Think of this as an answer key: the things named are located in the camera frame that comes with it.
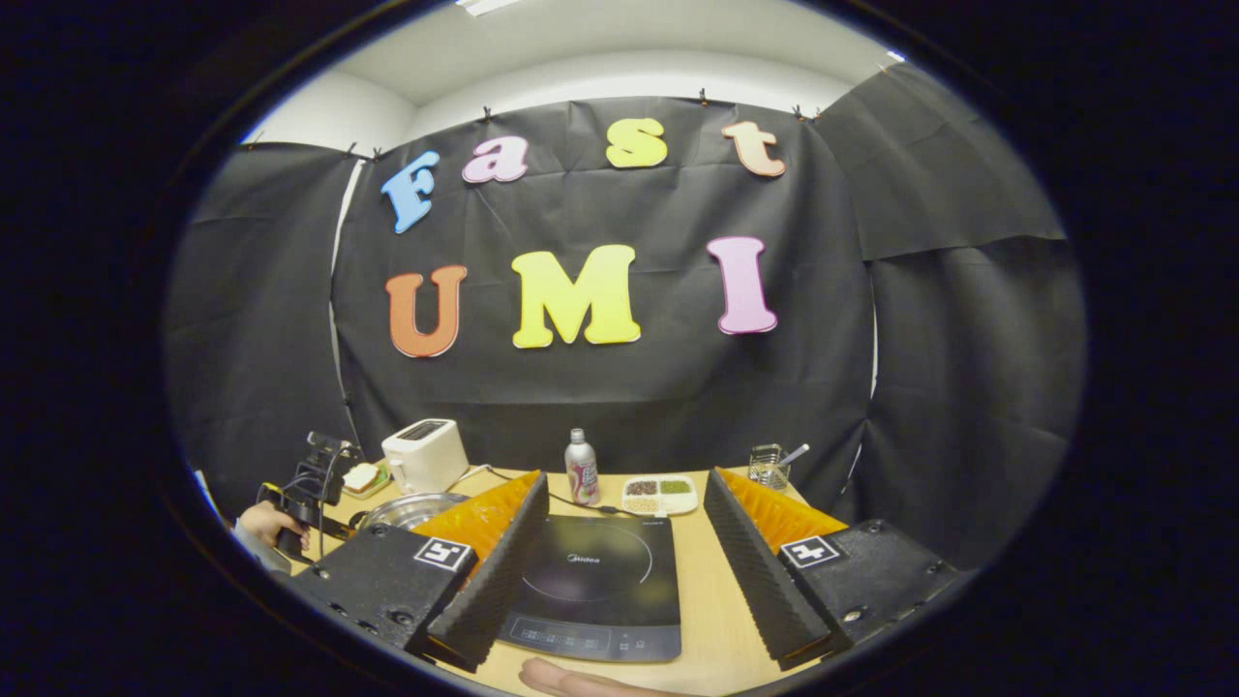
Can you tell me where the white toaster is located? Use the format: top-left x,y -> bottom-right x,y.
381,418 -> 470,496

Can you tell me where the black induction cooktop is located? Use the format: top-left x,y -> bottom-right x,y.
499,513 -> 682,664

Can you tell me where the silver drink bottle pink label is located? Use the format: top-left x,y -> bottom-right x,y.
564,428 -> 601,506

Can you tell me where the clear cutlery holder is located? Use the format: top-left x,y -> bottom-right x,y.
748,443 -> 793,492

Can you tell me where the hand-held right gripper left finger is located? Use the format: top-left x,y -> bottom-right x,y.
279,470 -> 553,675

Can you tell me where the white divided plate of beans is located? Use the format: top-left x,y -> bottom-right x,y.
620,474 -> 699,517

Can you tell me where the pale rectangular sandwich tray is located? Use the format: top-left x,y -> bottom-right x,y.
341,463 -> 391,500

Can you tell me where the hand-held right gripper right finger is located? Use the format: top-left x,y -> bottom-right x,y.
704,468 -> 969,671

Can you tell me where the steel pot with black handles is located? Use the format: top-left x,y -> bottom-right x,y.
360,492 -> 471,532

